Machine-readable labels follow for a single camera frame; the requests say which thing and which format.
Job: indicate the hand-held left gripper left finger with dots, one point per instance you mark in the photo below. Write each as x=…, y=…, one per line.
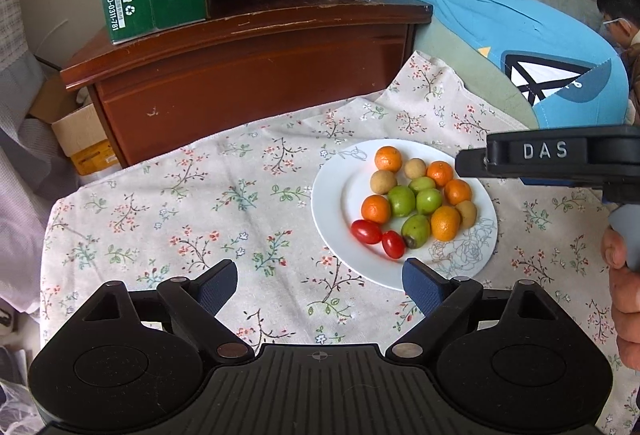
x=220, y=287

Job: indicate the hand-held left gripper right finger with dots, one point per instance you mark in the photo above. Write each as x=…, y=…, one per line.
x=422, y=287

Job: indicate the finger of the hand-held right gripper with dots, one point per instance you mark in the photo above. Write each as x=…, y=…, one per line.
x=472, y=162

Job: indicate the brown longan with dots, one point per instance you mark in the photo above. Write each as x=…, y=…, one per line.
x=414, y=168
x=467, y=213
x=383, y=181

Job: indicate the red cherry tomato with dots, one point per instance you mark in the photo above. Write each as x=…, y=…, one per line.
x=366, y=231
x=393, y=244

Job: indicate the green jujube with brown spot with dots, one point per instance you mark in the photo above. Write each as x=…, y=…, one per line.
x=415, y=231

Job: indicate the white plate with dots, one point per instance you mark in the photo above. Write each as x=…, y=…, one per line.
x=340, y=205

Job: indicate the person's right hand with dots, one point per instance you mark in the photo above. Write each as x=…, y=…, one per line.
x=627, y=310

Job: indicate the floral tablecloth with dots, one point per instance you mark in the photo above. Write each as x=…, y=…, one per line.
x=175, y=215

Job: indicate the blue shark plush pillow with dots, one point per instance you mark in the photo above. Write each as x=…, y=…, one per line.
x=500, y=25

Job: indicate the open cardboard box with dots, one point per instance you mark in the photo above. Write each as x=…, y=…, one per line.
x=80, y=135

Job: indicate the lilac cloth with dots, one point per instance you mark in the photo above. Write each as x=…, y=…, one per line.
x=25, y=195

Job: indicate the brown wooden nightstand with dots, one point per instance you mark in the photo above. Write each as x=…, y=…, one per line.
x=250, y=70

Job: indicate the clear plastic bag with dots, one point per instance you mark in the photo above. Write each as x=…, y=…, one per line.
x=15, y=407

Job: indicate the checked cloth cover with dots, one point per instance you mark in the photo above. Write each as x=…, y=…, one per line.
x=10, y=5

